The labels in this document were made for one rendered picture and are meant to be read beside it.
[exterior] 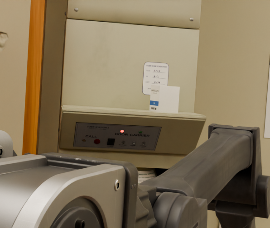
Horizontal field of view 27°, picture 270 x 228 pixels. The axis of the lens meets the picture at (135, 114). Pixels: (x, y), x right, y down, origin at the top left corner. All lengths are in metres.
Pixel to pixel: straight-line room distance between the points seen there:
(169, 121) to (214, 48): 0.63
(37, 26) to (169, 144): 0.40
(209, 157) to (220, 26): 1.17
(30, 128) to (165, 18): 0.41
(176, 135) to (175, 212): 0.79
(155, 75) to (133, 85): 0.06
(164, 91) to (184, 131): 0.10
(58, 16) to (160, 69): 0.52
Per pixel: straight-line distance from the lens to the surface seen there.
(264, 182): 0.90
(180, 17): 1.38
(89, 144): 1.31
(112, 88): 1.35
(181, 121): 1.27
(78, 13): 1.35
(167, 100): 1.28
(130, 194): 0.42
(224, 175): 0.75
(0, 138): 0.44
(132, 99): 1.35
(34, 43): 1.25
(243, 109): 1.88
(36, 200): 0.33
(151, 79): 1.36
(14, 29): 1.78
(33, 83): 1.25
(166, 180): 0.62
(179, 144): 1.33
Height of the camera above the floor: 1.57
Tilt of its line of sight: 3 degrees down
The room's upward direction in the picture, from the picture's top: 4 degrees clockwise
